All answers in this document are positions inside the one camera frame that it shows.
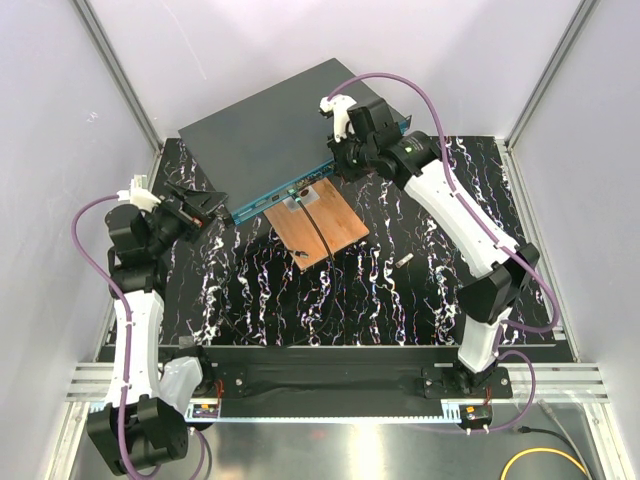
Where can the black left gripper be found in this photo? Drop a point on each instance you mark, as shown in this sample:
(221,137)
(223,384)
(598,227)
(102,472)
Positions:
(205,203)

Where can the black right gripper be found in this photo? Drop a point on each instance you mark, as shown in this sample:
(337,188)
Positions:
(351,175)

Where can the silver SFP module plug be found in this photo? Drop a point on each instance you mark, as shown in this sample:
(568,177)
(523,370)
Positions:
(403,261)

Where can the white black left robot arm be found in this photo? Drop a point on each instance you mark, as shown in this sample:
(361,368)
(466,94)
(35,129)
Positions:
(142,424)

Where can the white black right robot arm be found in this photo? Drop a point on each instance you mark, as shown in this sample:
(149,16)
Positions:
(367,138)

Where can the wooden board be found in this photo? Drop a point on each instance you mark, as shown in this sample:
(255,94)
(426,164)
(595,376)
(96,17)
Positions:
(337,221)

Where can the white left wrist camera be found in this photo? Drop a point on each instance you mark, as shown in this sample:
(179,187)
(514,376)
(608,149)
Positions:
(138,194)

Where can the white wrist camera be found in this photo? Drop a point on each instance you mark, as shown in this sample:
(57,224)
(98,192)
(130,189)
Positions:
(337,108)
(138,194)

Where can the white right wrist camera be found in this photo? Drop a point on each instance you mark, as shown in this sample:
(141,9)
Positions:
(337,108)

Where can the dark grey network switch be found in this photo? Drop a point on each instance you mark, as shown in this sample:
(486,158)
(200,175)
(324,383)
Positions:
(262,147)

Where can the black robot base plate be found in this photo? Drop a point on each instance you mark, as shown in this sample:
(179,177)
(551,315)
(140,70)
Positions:
(340,375)

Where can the white slotted cable duct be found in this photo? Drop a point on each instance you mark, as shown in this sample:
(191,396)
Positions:
(235,411)

